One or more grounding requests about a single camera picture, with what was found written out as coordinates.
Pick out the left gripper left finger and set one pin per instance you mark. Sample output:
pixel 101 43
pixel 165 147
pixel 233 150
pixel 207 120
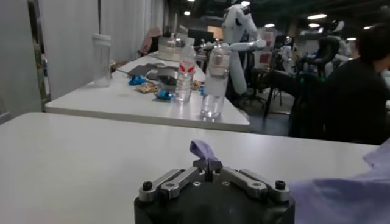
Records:
pixel 170 185

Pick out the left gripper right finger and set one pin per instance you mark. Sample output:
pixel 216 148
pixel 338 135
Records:
pixel 256 187

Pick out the purple t-shirt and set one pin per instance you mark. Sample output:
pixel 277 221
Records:
pixel 341 198

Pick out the person in black clothes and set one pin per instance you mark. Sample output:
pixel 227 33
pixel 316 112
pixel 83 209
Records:
pixel 356 100

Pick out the white rectangular table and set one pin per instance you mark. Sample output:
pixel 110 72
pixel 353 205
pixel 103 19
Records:
pixel 137 103

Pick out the tan cracker packet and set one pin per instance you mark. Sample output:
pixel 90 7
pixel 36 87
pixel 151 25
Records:
pixel 147 87

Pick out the water bottle with red label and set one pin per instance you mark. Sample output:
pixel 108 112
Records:
pixel 185 79

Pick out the blue and white snack packet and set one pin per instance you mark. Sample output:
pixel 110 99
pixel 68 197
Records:
pixel 137 80

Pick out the clear bottle with plain label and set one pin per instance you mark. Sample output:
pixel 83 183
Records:
pixel 215 82

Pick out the closed dark laptop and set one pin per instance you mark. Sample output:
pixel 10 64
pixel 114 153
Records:
pixel 152 71

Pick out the cream steamer pot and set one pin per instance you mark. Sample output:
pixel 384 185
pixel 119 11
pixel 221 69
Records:
pixel 169 48

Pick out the white wheeled humanoid robot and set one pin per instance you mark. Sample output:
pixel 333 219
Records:
pixel 237 45

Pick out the pink garment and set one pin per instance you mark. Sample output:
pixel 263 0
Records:
pixel 150 39

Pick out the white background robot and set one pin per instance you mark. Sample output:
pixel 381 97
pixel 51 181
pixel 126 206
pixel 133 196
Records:
pixel 336 39

